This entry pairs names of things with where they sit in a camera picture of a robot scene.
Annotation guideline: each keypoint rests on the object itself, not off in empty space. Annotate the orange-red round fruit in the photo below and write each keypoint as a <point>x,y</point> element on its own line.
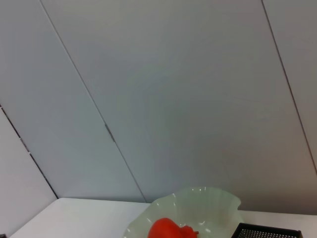
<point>168,229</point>

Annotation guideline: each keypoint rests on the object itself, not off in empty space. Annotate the pale green glass fruit bowl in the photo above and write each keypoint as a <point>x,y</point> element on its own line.
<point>210,203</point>

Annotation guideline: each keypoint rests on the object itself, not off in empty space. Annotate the black mesh pen holder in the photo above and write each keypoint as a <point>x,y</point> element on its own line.
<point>267,231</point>

